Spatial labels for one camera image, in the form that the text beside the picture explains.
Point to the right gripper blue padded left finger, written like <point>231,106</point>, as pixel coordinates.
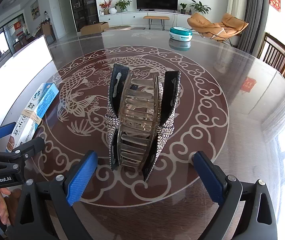
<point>33,220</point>

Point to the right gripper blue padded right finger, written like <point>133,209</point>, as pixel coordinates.
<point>257,219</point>

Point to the blue white toothpaste box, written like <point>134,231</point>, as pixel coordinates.
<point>31,116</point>

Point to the rhinestone hair claw clip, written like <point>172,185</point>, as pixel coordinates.
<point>139,118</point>

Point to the cardboard box on floor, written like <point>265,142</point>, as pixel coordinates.
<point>94,28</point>

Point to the dark wooden dining chair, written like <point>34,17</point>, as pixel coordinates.
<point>272,52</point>

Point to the red flower vase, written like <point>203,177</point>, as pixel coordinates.
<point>105,6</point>

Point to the dark display cabinet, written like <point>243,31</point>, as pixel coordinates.
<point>84,13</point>

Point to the grey curtain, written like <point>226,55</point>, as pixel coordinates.
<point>252,36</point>

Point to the green potted plant left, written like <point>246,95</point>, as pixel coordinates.
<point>122,5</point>

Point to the green potted plant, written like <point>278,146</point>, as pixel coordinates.
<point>122,5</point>
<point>200,7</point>

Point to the orange lounge chair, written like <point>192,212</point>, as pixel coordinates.
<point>229,26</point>

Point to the teal white round container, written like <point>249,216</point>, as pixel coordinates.
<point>180,34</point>

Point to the white tv cabinet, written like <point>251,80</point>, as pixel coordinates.
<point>154,20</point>

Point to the green potted plant right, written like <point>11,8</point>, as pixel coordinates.
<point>200,7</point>

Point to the small potted plant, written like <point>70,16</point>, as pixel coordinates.
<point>183,8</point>

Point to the wall painting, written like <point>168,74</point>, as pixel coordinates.
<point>35,11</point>

